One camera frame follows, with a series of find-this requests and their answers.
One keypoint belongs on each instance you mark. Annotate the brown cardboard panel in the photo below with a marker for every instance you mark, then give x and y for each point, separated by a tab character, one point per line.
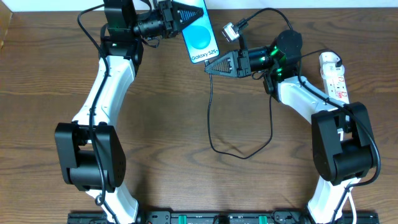
5	20

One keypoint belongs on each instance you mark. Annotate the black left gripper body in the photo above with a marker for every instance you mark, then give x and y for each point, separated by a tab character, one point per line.
167	21

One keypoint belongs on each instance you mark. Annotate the white USB charger adapter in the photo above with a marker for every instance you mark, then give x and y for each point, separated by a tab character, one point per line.
329	65

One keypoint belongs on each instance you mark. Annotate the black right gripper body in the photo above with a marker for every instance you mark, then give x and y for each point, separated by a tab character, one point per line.
244	62

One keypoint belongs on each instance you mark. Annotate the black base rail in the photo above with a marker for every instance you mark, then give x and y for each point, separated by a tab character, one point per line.
278	216

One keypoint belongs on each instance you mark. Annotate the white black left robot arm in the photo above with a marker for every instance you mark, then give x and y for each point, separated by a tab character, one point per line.
89	150

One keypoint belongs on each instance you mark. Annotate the white power strip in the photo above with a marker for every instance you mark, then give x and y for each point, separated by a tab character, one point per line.
336	87

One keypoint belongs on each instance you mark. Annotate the blue Galaxy smartphone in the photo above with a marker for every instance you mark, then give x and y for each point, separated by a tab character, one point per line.
199	36

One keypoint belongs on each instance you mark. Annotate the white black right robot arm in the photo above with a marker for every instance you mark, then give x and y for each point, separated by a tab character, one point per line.
343	145

